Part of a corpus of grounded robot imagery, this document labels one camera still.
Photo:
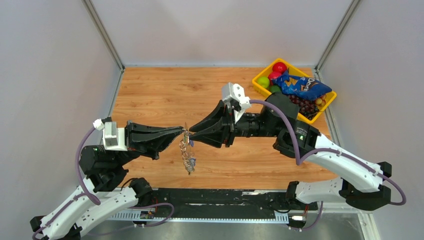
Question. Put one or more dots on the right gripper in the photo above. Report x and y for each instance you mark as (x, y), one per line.
(215, 138)

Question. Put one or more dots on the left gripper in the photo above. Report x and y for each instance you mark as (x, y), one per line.
(150, 140)

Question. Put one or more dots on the silver keyring holder with rings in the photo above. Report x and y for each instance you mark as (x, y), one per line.
(188, 157)

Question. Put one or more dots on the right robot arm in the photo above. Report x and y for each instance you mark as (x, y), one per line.
(358, 183)

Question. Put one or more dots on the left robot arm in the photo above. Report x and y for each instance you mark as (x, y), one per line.
(100, 170)

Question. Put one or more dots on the yellow plastic bin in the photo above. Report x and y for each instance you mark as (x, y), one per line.
(296, 72)

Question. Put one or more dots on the lime green ball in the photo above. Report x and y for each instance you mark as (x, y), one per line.
(264, 82)

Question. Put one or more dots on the dark green ball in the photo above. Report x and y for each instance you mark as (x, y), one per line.
(275, 89)

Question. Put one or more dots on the red ball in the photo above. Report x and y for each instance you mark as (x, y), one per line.
(279, 67)
(272, 76)

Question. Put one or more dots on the blue chips bag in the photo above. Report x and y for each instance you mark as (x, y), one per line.
(301, 86)

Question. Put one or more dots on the bunch of dark grapes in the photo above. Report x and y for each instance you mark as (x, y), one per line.
(307, 108)

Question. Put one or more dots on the small yellow red fruits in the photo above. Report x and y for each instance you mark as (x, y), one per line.
(320, 100)

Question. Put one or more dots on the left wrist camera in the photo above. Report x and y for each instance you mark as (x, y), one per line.
(113, 137)

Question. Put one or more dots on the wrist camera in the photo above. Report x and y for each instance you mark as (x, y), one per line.
(113, 137)
(233, 95)

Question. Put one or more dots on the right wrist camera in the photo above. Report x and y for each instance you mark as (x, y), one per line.
(233, 95)

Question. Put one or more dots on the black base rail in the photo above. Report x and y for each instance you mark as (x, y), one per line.
(230, 202)

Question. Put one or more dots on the white slotted cable duct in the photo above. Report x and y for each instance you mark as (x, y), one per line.
(260, 217)

